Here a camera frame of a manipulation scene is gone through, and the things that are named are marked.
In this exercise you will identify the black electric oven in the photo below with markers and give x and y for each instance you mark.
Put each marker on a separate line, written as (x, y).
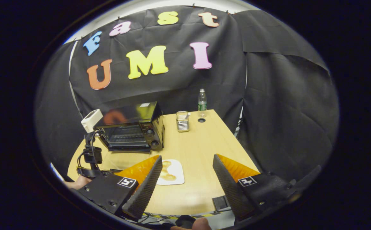
(131, 115)

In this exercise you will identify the row of black clips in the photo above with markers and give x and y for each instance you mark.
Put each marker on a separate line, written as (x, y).
(193, 5)

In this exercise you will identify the black backdrop cloth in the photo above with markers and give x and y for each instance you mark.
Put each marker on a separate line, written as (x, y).
(284, 111)

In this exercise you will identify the white toaster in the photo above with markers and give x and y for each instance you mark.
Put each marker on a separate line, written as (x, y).
(91, 120)

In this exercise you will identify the clear plastic water bottle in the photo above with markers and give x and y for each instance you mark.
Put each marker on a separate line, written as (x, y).
(202, 103)

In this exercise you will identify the black rounded object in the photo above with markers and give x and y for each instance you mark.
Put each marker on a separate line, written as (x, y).
(185, 221)

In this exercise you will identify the golden brown bread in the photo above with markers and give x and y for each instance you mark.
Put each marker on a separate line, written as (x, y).
(168, 174)

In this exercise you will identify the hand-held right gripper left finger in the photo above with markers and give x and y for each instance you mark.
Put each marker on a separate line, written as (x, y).
(144, 191)

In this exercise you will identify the grey socket box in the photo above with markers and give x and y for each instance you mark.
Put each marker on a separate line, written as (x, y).
(221, 203)

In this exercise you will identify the white plate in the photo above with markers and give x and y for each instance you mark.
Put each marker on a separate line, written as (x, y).
(178, 172)

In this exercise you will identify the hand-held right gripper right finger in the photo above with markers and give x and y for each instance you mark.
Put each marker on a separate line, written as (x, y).
(233, 191)

